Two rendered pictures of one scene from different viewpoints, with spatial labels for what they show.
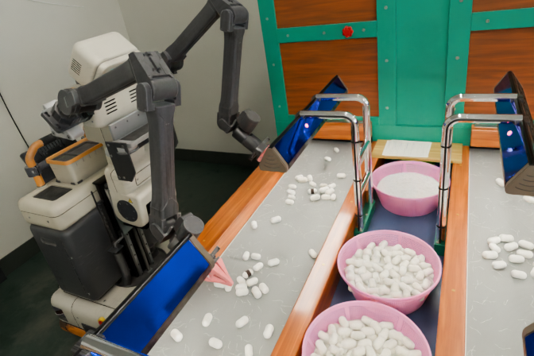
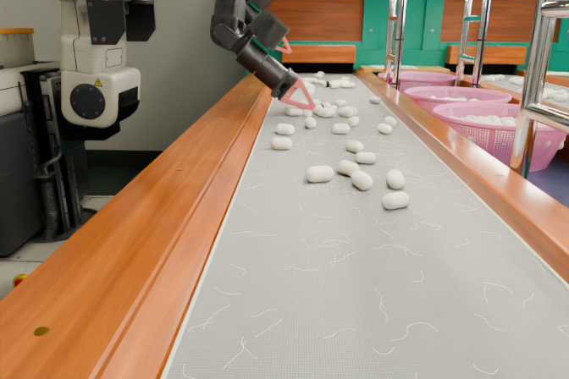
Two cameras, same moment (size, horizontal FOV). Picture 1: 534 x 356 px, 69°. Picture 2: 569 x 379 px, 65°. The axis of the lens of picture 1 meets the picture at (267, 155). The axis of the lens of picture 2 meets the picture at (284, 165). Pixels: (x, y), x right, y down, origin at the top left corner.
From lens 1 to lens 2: 89 cm
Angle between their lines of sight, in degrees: 27
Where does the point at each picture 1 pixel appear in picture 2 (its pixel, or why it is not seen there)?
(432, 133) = (411, 57)
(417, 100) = not seen: hidden behind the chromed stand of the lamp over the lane
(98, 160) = (22, 50)
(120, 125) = not seen: outside the picture
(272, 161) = not seen: outside the picture
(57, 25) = not seen: outside the picture
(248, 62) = (162, 31)
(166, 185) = not seen: outside the picture
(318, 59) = not seen: outside the picture
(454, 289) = not seen: hidden behind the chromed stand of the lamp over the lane
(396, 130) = (378, 55)
